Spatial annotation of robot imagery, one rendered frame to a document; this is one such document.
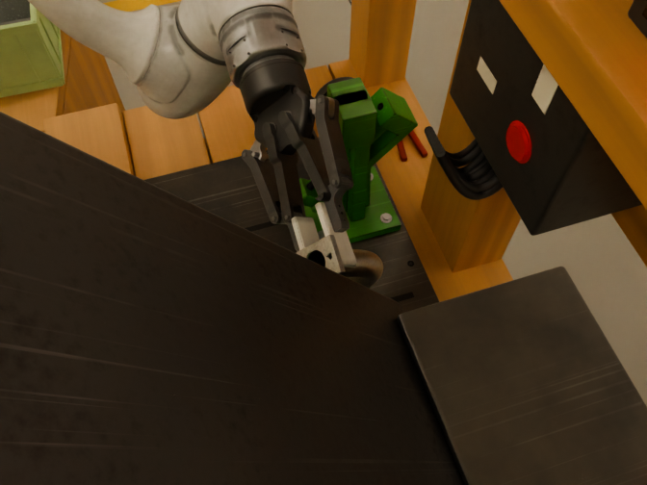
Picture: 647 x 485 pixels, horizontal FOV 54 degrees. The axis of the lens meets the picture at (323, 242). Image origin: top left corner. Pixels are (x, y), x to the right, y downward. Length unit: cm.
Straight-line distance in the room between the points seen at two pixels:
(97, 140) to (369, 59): 52
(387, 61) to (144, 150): 49
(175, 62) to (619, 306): 168
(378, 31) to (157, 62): 49
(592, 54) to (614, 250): 190
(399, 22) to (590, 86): 82
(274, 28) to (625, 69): 41
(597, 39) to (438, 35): 238
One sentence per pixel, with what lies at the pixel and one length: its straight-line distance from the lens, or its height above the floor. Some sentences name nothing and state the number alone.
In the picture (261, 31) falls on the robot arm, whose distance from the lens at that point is 71.
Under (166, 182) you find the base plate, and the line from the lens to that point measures 114.
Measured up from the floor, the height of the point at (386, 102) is 115.
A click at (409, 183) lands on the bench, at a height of 88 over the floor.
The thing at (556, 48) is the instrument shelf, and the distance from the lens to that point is 43.
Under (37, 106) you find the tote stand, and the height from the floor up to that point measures 79.
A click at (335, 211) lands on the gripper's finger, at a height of 126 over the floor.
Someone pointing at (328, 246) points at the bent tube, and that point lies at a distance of 62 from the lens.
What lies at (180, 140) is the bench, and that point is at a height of 88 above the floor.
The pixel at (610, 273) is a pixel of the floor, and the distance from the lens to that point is 223.
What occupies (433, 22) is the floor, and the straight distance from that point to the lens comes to 284.
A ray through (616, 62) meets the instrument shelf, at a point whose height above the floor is 154.
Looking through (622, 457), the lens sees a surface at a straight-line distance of 62.
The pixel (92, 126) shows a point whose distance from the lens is 126.
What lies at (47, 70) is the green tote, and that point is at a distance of 150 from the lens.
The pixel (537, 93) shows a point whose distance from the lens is 48.
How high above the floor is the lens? 179
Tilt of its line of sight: 59 degrees down
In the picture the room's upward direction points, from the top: straight up
